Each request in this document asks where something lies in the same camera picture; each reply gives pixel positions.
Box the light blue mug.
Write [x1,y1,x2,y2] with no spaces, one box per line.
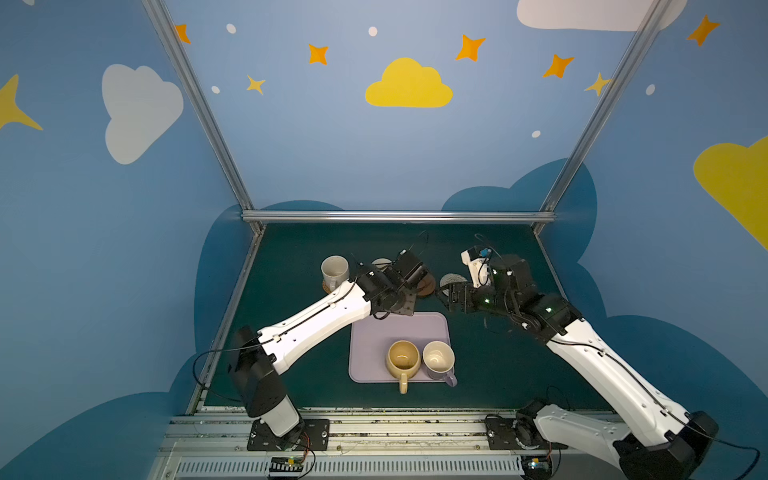
[372,258,392,270]

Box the dark wooden round coaster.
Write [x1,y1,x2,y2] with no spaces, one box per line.
[416,274,436,298]

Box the white woven round coaster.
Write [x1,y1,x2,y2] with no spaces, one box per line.
[439,273,467,289]

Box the white cream mug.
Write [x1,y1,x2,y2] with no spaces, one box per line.
[321,255,349,293]

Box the yellow mug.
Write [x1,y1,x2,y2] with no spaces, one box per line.
[385,340,421,395]

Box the lavender mug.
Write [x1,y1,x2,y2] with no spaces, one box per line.
[422,341,458,387]

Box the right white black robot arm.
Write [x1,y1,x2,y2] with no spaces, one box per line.
[436,250,719,479]

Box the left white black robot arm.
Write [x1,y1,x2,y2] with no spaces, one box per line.
[227,250,429,441]

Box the lavender plastic tray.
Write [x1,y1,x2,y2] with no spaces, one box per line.
[348,312,451,384]

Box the right small circuit board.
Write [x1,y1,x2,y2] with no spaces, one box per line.
[521,456,553,480]

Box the small circuit board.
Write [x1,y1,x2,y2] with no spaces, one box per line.
[521,456,553,480]
[267,457,305,479]

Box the left small circuit board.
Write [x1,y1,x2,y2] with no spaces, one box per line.
[267,457,305,479]

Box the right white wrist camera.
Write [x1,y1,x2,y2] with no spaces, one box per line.
[461,246,492,288]

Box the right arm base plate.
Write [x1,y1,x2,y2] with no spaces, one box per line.
[484,414,568,451]

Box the aluminium frame rail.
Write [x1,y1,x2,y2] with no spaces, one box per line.
[241,210,556,224]

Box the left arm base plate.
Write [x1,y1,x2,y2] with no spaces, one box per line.
[246,419,330,452]

